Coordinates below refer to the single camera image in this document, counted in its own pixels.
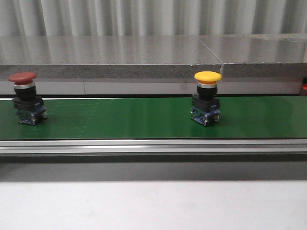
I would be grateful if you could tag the yellow button dark base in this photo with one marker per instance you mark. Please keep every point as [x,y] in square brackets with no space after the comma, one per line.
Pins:
[205,106]

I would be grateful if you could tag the green conveyor belt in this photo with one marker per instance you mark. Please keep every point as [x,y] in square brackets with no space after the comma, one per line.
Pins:
[241,117]

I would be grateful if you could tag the grey speckled stone counter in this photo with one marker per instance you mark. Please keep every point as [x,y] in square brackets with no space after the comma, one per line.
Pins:
[257,64]

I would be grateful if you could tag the red button blue base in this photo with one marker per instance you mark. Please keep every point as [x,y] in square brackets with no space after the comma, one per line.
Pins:
[30,108]

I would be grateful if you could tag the grey pleated curtain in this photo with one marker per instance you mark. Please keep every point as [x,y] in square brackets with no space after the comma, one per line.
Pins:
[152,17]

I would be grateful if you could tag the aluminium conveyor frame rail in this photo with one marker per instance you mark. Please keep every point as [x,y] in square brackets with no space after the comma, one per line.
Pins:
[152,150]

